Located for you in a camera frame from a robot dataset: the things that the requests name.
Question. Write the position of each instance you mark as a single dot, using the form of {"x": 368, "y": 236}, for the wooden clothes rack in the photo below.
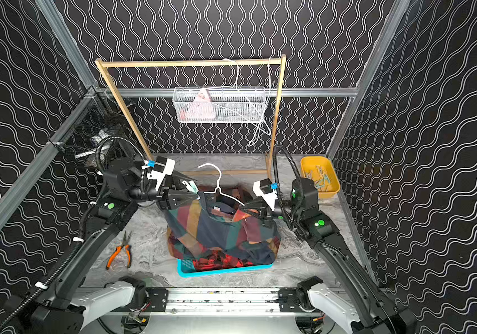
{"x": 104, "y": 66}

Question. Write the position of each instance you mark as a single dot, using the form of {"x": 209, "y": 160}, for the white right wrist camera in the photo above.
{"x": 267, "y": 190}

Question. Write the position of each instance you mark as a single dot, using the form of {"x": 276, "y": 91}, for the white wire mesh basket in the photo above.
{"x": 182, "y": 96}

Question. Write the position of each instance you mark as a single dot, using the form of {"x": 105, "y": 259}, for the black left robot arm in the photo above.
{"x": 129, "y": 178}

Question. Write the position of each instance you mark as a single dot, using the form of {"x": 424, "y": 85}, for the pink triangular item in basket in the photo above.
{"x": 201, "y": 108}

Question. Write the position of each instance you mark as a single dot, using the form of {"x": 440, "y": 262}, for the green clothespin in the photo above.
{"x": 191, "y": 186}

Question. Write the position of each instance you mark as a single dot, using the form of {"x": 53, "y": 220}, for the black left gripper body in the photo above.
{"x": 165, "y": 196}

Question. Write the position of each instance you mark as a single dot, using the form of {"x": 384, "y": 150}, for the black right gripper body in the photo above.
{"x": 265, "y": 211}

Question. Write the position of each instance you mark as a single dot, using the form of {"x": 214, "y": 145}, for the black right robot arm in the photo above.
{"x": 368, "y": 310}

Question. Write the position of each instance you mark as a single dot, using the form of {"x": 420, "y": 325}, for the yellow plastic tray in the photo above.
{"x": 321, "y": 171}

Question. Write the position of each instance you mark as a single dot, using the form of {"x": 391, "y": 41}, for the teal plastic basket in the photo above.
{"x": 186, "y": 269}

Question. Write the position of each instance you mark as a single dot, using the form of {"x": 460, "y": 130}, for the white wire hanger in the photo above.
{"x": 262, "y": 127}

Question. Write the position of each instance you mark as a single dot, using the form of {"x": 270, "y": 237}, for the red black plaid shirt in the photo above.
{"x": 220, "y": 262}

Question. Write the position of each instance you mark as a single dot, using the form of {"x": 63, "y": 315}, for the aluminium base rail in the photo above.
{"x": 211, "y": 301}

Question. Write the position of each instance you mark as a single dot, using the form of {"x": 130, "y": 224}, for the multicolour plaid shirt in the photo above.
{"x": 188, "y": 248}
{"x": 217, "y": 224}

